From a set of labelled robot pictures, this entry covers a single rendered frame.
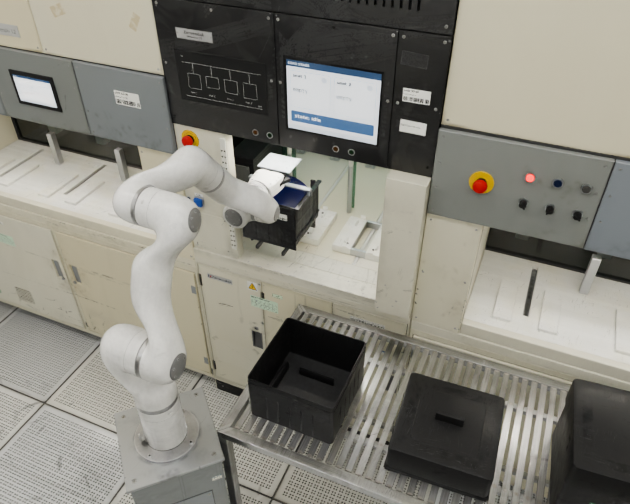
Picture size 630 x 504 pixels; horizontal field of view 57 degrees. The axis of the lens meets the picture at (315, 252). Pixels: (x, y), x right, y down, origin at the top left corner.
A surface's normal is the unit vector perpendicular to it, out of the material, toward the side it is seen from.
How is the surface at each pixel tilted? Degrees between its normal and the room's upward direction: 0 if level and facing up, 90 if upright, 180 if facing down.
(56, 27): 90
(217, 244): 90
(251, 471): 0
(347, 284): 0
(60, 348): 0
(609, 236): 90
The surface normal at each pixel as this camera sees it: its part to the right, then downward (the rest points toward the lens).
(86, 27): -0.39, 0.58
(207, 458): 0.00, -0.78
